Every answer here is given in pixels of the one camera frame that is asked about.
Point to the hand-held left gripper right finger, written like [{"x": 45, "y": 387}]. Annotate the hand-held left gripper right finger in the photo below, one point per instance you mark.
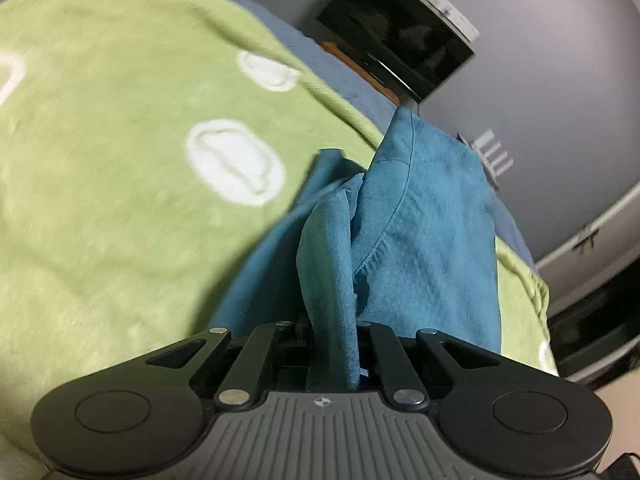
[{"x": 385, "y": 351}]

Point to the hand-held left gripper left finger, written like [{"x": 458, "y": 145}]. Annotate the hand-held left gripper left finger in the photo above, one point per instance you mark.
[{"x": 270, "y": 346}]

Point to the teal hooded jacket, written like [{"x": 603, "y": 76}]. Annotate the teal hooded jacket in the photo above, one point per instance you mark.
[{"x": 425, "y": 240}]

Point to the green fleece blanket white patches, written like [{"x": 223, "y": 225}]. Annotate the green fleece blanket white patches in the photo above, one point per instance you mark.
[{"x": 125, "y": 210}]

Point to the white router with antennas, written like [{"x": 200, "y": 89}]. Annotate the white router with antennas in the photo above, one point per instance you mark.
[{"x": 492, "y": 155}]

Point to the wooden monitor stand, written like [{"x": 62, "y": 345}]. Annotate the wooden monitor stand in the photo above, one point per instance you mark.
[{"x": 360, "y": 67}]

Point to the blue bed sheet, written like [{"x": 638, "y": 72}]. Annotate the blue bed sheet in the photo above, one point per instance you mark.
[{"x": 330, "y": 60}]

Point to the black flat monitor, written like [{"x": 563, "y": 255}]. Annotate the black flat monitor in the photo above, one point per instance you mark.
[{"x": 400, "y": 35}]

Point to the white wall hook rack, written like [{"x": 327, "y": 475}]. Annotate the white wall hook rack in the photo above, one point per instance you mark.
[{"x": 452, "y": 15}]

